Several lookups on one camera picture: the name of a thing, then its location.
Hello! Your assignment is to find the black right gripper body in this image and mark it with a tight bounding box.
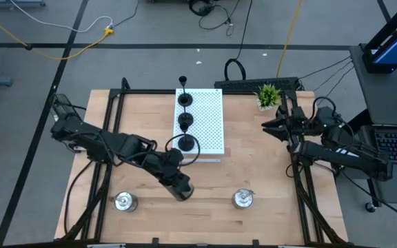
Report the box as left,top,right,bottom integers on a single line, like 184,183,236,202
281,105,312,145

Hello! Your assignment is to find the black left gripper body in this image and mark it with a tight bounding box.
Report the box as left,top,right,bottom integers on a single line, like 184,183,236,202
163,167,195,203

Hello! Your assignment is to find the black candlestick holder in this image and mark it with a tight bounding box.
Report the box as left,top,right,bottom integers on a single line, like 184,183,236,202
177,105,195,127
176,75,194,107
177,123,196,152

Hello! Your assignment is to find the silver tin can candle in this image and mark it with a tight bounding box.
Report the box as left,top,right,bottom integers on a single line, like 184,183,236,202
114,191,139,213
231,187,256,210

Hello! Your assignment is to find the artificial green plant white pot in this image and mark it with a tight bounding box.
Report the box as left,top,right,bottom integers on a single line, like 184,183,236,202
253,83,283,112

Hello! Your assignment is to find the white paper sheet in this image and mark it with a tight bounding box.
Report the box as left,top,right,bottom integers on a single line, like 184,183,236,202
336,147,360,158

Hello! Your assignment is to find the white perforated metal shelf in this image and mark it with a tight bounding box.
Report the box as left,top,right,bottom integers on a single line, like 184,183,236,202
172,88,225,163

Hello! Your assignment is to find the grey desk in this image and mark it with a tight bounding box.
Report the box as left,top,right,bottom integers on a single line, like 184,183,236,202
349,44,397,213

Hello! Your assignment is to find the black mesh tray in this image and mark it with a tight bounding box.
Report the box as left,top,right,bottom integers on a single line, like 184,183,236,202
48,93,77,121

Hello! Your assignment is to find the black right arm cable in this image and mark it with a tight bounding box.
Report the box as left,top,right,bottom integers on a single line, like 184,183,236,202
310,96,338,120

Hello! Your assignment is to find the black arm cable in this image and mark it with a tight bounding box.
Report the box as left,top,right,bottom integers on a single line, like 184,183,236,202
165,133,201,167
310,96,338,120

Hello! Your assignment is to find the black perforated cable tray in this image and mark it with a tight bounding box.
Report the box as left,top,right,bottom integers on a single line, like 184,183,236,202
214,76,301,92

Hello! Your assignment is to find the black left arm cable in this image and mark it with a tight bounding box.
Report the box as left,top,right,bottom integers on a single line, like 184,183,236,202
165,133,201,167

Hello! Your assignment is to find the thin black cable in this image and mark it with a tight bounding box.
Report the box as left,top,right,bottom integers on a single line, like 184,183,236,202
316,65,356,107
312,61,354,92
298,56,353,81

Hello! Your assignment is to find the black coiled floor cable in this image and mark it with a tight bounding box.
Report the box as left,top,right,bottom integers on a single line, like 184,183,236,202
223,0,254,83

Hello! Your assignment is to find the thin yellow hanging cable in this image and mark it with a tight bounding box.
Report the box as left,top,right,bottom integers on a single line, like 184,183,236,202
276,0,305,79

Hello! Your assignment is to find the black aluminium table frame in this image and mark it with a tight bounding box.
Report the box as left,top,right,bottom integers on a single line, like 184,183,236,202
55,77,349,248

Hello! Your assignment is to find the black cable bundle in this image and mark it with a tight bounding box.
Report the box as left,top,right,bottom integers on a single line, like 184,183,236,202
187,0,236,37

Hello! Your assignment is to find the yellow extension cord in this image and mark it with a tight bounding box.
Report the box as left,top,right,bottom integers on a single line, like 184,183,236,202
0,5,115,61

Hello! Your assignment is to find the white floor cable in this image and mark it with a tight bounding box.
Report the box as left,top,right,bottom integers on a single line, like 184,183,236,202
10,0,114,34

